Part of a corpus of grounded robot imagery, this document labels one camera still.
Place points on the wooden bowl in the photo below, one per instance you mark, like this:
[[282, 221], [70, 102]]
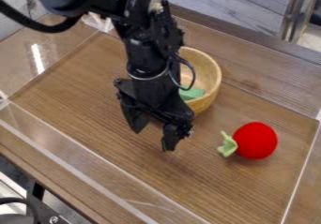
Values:
[[207, 77]]

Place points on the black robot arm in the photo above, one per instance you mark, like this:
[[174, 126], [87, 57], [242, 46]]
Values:
[[125, 11]]

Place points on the clear acrylic corner bracket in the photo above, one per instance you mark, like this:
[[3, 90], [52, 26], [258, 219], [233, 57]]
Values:
[[96, 22]]

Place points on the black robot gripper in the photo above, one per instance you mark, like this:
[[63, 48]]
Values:
[[150, 91]]

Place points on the red plush fruit green leaves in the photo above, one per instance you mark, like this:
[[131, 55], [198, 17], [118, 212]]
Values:
[[253, 141]]

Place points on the green rectangular block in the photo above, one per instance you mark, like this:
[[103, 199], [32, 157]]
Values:
[[191, 94]]

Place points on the metal table leg background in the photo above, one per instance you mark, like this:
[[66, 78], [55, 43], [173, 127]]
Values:
[[296, 19]]

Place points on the clear acrylic tray wall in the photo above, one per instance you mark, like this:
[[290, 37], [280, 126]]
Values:
[[100, 190]]

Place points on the black table frame bracket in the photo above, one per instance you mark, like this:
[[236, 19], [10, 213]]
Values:
[[48, 216]]

